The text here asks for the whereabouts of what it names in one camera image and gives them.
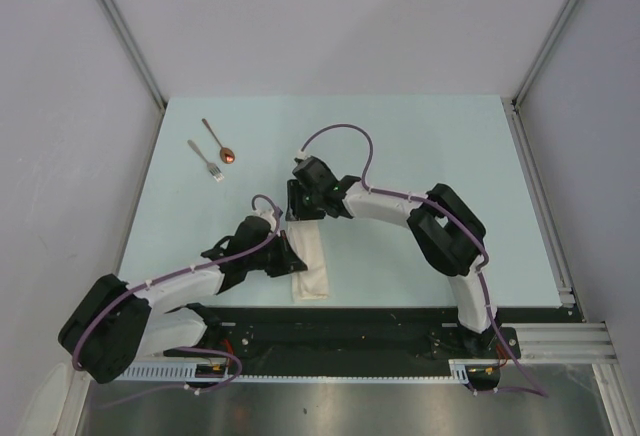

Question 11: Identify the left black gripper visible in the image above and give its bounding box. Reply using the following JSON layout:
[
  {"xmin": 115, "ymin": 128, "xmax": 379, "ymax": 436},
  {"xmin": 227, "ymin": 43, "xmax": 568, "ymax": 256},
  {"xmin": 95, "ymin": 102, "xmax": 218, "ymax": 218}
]
[{"xmin": 245, "ymin": 230, "xmax": 306, "ymax": 278}]

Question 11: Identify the white cloth napkin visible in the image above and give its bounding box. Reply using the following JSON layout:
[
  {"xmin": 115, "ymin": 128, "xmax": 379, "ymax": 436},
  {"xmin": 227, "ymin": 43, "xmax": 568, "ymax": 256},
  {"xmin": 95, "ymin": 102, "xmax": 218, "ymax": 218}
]
[{"xmin": 287, "ymin": 221, "xmax": 330, "ymax": 303}]

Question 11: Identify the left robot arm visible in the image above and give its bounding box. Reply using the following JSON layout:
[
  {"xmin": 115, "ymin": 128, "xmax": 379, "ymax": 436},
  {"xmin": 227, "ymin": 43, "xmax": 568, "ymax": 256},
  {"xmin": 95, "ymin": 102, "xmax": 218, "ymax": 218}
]
[{"xmin": 58, "ymin": 215, "xmax": 308, "ymax": 384}]

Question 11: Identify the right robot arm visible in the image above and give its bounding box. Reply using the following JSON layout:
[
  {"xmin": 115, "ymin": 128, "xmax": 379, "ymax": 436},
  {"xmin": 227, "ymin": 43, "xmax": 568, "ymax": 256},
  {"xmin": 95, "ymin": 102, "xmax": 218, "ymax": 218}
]
[{"xmin": 287, "ymin": 156, "xmax": 498, "ymax": 357}]

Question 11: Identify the copper spoon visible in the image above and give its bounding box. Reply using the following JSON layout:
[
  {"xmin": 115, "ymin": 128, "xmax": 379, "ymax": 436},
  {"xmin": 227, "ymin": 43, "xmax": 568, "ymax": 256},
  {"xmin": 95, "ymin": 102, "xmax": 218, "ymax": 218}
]
[{"xmin": 201, "ymin": 118, "xmax": 236, "ymax": 165}]

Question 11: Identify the silver fork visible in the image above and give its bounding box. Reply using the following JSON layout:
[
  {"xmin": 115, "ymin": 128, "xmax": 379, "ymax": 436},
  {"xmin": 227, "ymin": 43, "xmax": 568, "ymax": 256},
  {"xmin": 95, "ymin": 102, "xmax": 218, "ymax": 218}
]
[{"xmin": 187, "ymin": 139, "xmax": 224, "ymax": 182}]

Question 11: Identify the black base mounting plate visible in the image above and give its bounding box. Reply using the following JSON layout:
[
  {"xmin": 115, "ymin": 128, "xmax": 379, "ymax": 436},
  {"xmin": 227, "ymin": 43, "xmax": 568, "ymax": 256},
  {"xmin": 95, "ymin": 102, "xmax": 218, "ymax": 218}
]
[{"xmin": 164, "ymin": 305, "xmax": 584, "ymax": 380}]

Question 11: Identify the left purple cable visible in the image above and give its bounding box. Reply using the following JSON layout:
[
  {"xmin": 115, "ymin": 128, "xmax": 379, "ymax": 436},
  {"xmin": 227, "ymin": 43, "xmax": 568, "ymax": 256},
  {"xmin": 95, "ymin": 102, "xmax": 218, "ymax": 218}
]
[{"xmin": 72, "ymin": 194, "xmax": 282, "ymax": 407}]

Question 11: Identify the purple cable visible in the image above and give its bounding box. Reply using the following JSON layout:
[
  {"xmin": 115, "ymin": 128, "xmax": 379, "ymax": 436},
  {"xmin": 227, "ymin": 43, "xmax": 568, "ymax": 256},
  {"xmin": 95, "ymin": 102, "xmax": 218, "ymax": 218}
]
[
  {"xmin": 72, "ymin": 194, "xmax": 282, "ymax": 407},
  {"xmin": 298, "ymin": 124, "xmax": 549, "ymax": 398}
]

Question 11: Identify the white slotted cable duct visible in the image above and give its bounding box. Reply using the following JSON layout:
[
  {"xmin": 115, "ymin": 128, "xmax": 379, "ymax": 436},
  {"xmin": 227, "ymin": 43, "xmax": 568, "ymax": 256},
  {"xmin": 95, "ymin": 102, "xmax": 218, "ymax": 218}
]
[{"xmin": 116, "ymin": 360, "xmax": 500, "ymax": 386}]

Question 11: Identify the aluminium cross rail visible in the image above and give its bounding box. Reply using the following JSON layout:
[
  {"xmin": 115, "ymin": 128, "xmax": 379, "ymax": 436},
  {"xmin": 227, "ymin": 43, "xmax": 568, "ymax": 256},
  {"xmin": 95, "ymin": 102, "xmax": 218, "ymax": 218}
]
[{"xmin": 512, "ymin": 323, "xmax": 618, "ymax": 364}]

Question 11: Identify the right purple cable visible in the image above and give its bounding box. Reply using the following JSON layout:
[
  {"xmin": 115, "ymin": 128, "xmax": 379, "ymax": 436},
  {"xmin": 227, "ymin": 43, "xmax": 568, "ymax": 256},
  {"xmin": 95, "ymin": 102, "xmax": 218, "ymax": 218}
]
[{"xmin": 298, "ymin": 124, "xmax": 549, "ymax": 398}]

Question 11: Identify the left aluminium frame post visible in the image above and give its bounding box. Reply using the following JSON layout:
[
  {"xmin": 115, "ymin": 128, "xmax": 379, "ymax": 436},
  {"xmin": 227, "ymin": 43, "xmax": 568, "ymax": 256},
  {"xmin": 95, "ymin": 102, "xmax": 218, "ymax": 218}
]
[{"xmin": 96, "ymin": 0, "xmax": 168, "ymax": 115}]

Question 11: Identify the aluminium frame post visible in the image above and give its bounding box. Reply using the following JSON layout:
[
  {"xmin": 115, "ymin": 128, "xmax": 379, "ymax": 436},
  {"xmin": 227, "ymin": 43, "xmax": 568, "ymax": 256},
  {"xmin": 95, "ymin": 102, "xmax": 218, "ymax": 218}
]
[
  {"xmin": 96, "ymin": 0, "xmax": 168, "ymax": 115},
  {"xmin": 511, "ymin": 0, "xmax": 582, "ymax": 110}
]

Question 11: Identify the right aluminium frame post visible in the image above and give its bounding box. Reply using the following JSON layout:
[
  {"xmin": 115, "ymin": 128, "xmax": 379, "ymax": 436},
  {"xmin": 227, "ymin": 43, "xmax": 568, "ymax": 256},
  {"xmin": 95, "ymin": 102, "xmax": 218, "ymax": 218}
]
[{"xmin": 511, "ymin": 0, "xmax": 582, "ymax": 110}]

